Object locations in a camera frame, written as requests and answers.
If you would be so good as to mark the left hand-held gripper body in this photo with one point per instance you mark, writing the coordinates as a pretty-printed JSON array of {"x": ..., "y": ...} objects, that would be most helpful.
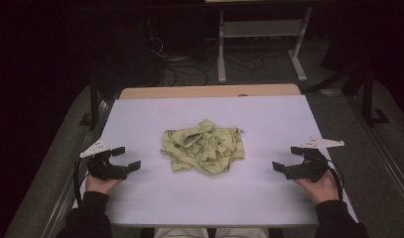
[{"x": 105, "y": 168}]

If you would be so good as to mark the black metal stand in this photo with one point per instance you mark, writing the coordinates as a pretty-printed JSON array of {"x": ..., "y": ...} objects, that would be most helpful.
[
  {"x": 368, "y": 99},
  {"x": 94, "y": 105}
]

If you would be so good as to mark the person's left hand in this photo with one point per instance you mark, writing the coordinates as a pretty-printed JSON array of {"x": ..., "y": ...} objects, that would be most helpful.
[{"x": 100, "y": 185}]

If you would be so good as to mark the aluminium frame rail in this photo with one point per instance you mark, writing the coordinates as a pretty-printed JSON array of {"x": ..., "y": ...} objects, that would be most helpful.
[
  {"x": 384, "y": 152},
  {"x": 67, "y": 195}
]

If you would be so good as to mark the white metal desk frame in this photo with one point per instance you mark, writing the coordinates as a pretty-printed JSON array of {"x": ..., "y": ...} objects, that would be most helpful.
[{"x": 262, "y": 28}]

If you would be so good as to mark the person's right hand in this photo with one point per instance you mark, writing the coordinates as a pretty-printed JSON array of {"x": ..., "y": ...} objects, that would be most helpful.
[{"x": 322, "y": 191}]

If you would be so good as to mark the yellow-green printed baby shirt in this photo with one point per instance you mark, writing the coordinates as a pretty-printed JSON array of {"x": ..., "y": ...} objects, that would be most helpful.
[{"x": 202, "y": 148}]

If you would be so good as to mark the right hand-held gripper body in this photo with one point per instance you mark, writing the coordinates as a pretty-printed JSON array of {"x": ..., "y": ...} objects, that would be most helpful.
[{"x": 310, "y": 168}]

